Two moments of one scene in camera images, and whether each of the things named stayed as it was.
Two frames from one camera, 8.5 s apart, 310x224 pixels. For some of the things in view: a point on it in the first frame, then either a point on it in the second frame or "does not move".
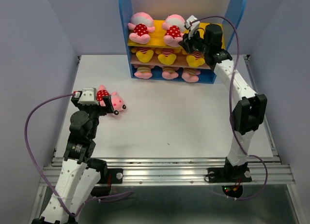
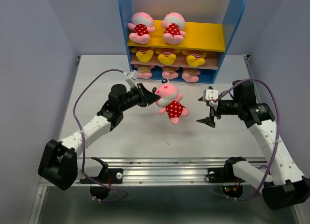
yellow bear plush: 167,56 does not move
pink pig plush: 174,28 does not move
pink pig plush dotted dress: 117,101 -> 169,100
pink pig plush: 142,25 does not move
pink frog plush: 190,74 does not move
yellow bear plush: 195,59 does not move
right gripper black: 186,42 -> 209,121
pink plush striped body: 170,72 does not move
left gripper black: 103,110 -> 146,97
